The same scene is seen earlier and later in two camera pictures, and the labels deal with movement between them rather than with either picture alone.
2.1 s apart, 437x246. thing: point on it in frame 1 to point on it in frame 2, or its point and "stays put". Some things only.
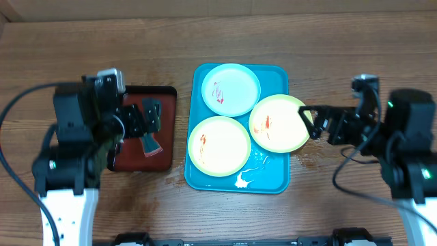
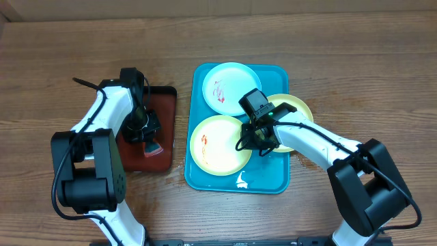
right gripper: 332,124 to 255,143
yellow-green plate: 219,146 stays put
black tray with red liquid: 128,154 stays put
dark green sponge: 150,145 stays put
